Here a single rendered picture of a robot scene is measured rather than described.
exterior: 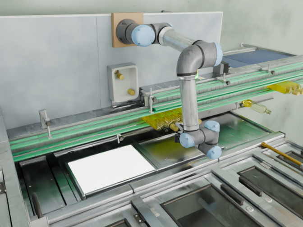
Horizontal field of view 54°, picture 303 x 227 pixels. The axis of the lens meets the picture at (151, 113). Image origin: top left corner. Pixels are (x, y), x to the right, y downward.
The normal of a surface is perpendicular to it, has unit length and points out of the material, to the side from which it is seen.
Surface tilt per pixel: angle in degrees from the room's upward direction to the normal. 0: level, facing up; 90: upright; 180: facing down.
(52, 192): 90
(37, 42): 0
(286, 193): 90
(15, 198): 90
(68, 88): 0
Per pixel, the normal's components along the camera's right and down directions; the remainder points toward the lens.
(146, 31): 0.40, 0.37
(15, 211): -0.02, -0.91
